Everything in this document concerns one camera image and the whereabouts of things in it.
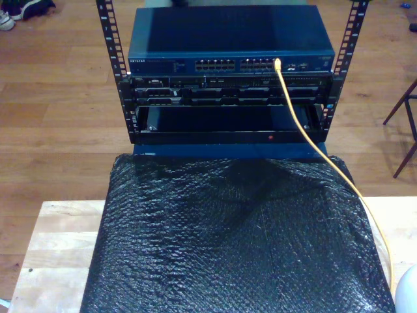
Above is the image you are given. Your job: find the yellow network cable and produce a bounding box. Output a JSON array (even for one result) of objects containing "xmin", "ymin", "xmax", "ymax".
[{"xmin": 272, "ymin": 57, "xmax": 396, "ymax": 291}]

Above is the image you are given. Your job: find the black Dell rack server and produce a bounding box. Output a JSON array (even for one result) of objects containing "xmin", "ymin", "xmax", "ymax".
[{"xmin": 128, "ymin": 74, "xmax": 333, "ymax": 107}]

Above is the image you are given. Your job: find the black bubble wrap mat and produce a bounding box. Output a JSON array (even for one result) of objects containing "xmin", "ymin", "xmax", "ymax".
[{"xmin": 79, "ymin": 155, "xmax": 397, "ymax": 313}]

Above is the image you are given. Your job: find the dark wooden chair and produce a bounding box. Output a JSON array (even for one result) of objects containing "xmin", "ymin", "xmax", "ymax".
[{"xmin": 382, "ymin": 77, "xmax": 417, "ymax": 179}]

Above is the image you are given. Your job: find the dark navy sneaker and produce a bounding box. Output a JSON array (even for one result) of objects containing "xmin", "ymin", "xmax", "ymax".
[{"xmin": 6, "ymin": 0, "xmax": 56, "ymax": 21}]

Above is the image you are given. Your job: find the white sneaker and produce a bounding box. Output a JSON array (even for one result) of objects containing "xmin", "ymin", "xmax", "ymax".
[{"xmin": 0, "ymin": 9, "xmax": 16, "ymax": 32}]

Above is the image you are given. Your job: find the blue Netgear network switch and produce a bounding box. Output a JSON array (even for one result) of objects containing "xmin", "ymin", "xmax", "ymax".
[{"xmin": 127, "ymin": 5, "xmax": 336, "ymax": 76}]

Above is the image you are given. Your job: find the black perforated rack post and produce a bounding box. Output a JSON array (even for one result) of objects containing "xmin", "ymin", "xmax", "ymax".
[
  {"xmin": 95, "ymin": 0, "xmax": 141, "ymax": 145},
  {"xmin": 317, "ymin": 0, "xmax": 371, "ymax": 143}
]

